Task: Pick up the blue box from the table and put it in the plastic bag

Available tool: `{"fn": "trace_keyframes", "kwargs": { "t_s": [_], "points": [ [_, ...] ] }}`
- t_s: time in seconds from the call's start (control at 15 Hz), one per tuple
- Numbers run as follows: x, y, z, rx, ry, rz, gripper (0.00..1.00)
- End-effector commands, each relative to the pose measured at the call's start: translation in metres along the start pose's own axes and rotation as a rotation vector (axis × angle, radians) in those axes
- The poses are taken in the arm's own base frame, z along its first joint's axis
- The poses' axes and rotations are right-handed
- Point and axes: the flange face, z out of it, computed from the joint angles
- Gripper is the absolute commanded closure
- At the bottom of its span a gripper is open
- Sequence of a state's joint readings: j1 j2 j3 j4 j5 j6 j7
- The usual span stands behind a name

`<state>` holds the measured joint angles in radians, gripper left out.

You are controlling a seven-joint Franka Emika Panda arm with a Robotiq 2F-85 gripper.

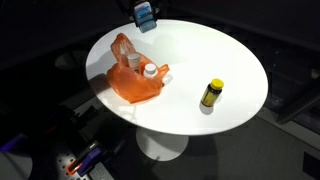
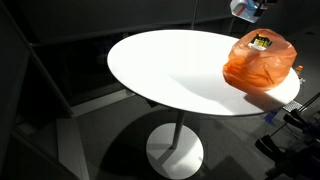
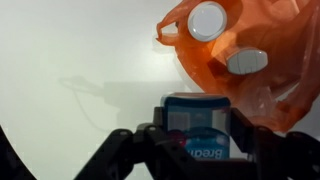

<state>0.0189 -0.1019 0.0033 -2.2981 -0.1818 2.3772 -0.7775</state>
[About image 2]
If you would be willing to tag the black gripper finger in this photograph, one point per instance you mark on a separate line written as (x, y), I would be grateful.
(260, 9)

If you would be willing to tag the blue transparent plastic box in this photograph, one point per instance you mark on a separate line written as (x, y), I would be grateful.
(241, 10)

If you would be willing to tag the orange plastic bag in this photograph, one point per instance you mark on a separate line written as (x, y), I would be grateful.
(260, 70)

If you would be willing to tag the small orange-capped bottle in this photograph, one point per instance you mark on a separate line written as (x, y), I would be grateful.
(299, 70)

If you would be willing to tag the checkered calibration card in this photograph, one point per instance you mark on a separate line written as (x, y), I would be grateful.
(291, 105)

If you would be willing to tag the black tripod stand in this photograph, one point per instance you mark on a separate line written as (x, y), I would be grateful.
(296, 120)

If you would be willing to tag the white table pedestal base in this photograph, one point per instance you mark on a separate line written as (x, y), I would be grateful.
(175, 150)

